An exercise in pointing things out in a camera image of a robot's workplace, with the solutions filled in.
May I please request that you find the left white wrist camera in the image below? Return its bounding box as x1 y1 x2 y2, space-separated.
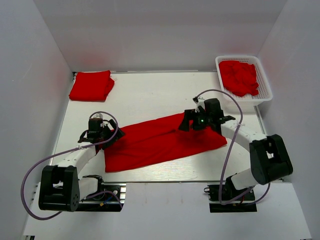
90 112 104 119

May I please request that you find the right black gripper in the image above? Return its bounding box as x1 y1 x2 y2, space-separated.
178 108 213 132

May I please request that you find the red t shirt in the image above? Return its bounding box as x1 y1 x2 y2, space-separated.
104 113 227 173
69 70 115 102

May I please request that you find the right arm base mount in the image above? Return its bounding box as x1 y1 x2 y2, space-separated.
203 184 257 214

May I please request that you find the white plastic basket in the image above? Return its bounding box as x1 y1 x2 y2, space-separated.
215 55 273 113

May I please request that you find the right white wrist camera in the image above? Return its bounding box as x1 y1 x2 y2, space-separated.
192 97 205 112

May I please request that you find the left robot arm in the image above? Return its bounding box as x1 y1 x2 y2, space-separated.
38 118 125 212

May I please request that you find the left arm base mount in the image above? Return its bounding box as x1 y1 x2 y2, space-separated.
76 182 127 213

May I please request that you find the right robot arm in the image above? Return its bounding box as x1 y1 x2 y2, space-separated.
179 98 293 200

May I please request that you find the folded red t shirt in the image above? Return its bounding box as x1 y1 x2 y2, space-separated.
69 70 115 102

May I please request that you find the red shirts pile in basket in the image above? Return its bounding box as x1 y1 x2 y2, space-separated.
218 60 259 97

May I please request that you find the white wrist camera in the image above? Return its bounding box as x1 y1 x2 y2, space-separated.
192 97 205 112
90 112 104 119

